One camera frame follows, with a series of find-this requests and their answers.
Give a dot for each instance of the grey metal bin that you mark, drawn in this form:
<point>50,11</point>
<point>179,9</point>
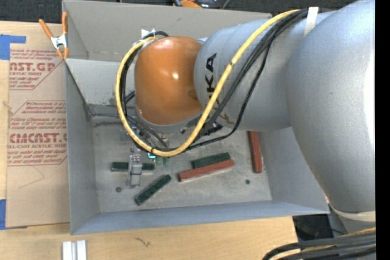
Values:
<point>182,195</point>

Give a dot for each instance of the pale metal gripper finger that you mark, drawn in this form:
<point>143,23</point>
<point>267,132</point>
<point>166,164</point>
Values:
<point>136,166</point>
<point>133,181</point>

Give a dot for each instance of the dark green flat block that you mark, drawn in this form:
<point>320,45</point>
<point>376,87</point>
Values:
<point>152,189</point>
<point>211,160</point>
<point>119,166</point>

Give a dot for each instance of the brown cardboard board red print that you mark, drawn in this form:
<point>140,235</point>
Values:
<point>36,185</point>

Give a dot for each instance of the red-brown flat block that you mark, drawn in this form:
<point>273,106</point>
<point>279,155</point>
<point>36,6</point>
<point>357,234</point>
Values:
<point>207,170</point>
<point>255,152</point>

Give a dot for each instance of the black cylinder on white bracket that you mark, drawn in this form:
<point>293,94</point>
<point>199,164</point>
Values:
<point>214,128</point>

